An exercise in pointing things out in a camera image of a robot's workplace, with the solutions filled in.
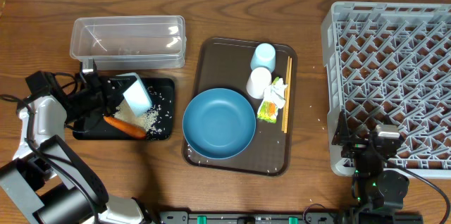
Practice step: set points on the crumpled white tissue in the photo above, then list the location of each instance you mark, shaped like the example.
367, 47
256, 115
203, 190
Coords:
276, 92

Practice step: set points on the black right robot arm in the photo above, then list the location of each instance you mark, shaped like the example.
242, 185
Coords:
379, 192

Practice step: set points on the light blue plastic cup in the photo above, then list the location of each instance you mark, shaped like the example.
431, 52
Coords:
264, 56

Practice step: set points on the wooden chopstick outer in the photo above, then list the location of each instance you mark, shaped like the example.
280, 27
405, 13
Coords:
287, 103

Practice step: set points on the wooden chopstick inner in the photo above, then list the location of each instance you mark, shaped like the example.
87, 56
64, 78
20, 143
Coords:
285, 94

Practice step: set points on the clear plastic bin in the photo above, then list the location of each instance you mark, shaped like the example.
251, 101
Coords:
139, 42

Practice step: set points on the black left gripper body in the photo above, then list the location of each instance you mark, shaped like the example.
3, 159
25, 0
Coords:
89, 103

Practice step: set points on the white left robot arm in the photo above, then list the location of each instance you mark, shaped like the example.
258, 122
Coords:
46, 179

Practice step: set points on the wooden chopstick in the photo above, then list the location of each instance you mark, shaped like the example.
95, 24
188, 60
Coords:
285, 94
287, 103

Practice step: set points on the light blue rice bowl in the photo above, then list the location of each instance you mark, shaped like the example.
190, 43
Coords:
137, 96

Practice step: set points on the pile of white rice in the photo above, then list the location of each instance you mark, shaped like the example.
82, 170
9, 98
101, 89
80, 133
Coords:
158, 120

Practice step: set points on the black waste tray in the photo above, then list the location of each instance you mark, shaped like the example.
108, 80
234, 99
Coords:
94, 127

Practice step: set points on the dark brown serving tray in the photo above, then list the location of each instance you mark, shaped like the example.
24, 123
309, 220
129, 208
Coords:
225, 63

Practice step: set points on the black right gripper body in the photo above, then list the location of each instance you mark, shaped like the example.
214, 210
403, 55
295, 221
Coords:
365, 165

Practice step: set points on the green snack wrapper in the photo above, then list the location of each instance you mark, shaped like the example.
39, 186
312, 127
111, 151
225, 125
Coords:
268, 109

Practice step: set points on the blue plate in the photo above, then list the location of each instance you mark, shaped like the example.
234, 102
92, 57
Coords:
219, 123

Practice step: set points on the grey dishwasher rack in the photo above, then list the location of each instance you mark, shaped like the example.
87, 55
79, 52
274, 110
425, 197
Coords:
392, 60

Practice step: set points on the orange carrot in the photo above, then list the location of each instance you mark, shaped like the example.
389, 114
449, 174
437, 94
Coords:
129, 129

